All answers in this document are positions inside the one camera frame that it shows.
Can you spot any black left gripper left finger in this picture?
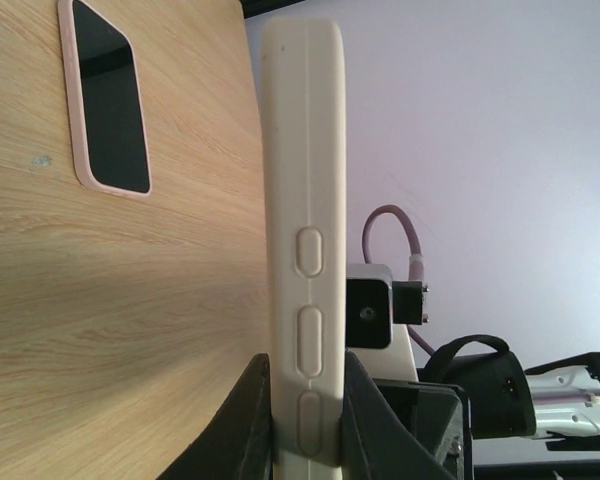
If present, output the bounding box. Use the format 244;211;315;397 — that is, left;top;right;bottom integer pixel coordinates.
159;353;273;480

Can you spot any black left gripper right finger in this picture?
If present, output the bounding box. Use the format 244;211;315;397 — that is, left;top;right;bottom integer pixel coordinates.
341;352;454;479

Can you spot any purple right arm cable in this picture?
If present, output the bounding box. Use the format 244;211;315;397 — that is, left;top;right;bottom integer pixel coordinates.
362;204;436;356

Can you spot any pink phone case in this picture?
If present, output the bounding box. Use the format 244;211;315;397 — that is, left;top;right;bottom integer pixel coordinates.
57;1;152;197

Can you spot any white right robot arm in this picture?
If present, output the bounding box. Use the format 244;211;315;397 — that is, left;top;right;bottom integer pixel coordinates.
376;335;600;479

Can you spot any beige phone case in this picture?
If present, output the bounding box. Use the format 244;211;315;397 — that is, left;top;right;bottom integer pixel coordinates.
260;17;346;479

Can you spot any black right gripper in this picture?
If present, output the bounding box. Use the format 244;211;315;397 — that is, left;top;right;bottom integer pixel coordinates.
376;380;475;479

